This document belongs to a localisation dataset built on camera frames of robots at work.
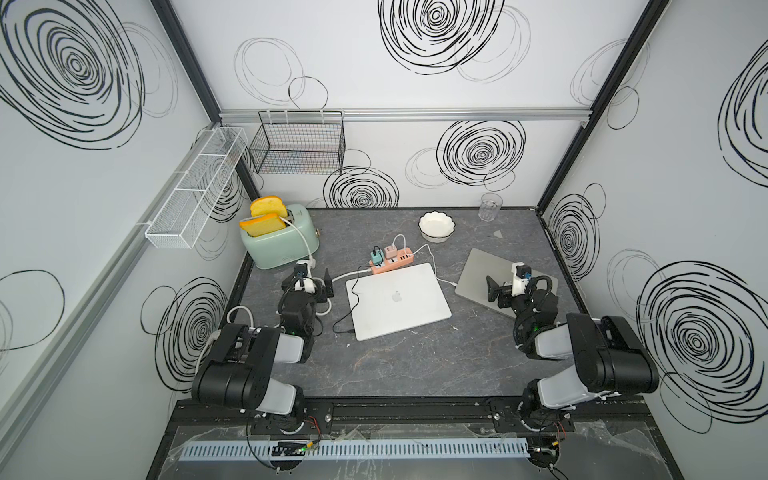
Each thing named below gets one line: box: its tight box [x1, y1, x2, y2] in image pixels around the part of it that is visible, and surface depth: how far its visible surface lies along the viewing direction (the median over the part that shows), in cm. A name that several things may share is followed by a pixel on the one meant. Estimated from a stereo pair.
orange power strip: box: [369, 248, 414, 275], surface depth 103 cm
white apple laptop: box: [346, 263, 452, 341], surface depth 97 cm
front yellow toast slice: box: [239, 213, 287, 237], surface depth 92 cm
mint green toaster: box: [240, 204, 320, 270], surface depth 96 cm
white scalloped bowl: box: [418, 210, 456, 243], surface depth 116 cm
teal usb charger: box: [370, 249, 384, 265], surface depth 98 cm
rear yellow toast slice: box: [250, 196, 288, 218], surface depth 95 cm
